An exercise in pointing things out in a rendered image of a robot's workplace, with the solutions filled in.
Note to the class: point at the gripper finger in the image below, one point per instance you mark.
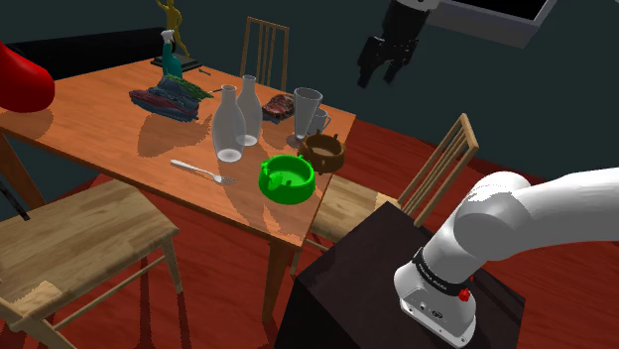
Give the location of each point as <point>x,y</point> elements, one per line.
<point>401,60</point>
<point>368,60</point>

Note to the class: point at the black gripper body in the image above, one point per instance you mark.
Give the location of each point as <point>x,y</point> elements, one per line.
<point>404,24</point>

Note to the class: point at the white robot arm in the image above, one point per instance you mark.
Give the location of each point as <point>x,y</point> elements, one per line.
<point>507,217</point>

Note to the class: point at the white mug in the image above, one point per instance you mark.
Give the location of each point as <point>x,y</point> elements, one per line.
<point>320,121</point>

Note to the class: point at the tall clear drinking glass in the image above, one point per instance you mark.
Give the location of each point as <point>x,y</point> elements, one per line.
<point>305,106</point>

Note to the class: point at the white framed window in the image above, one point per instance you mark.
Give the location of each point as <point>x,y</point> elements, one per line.
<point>483,22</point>

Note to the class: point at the brown red meat piece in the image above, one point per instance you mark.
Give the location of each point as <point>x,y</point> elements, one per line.
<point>279,105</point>

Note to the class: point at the light wooden chair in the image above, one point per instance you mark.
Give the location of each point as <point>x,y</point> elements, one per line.
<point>268,23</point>
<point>72,232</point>
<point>343,203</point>

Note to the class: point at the brown round ashtray bowl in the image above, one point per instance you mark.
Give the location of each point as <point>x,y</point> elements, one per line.
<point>329,162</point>

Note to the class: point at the clear glass bottle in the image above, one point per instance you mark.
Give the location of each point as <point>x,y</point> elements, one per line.
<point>228,125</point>
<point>251,111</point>

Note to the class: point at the green round ashtray bowl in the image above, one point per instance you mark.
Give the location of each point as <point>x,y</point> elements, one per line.
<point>290,191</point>

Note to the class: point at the small grey utensil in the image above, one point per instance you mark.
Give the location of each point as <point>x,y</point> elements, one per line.
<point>204,71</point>

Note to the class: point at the green leafy bundle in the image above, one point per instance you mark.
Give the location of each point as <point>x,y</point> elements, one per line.
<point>191,88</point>

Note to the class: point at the teal spray bottle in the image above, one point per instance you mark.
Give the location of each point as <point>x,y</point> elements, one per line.
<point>171,60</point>

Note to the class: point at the gold figure statue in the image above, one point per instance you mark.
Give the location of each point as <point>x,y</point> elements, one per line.
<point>175,19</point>

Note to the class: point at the silver fork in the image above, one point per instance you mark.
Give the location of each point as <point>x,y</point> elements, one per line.
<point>193,168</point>

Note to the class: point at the dark robot stand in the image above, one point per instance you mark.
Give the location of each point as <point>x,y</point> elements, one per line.
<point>358,270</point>

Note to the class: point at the black low furniture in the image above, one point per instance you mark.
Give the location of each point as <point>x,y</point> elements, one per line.
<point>96,48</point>

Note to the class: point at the wooden dining table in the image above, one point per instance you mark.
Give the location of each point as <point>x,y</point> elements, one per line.
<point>96,121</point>

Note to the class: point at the red rounded object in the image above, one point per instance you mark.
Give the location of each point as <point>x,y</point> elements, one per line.
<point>22,82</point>

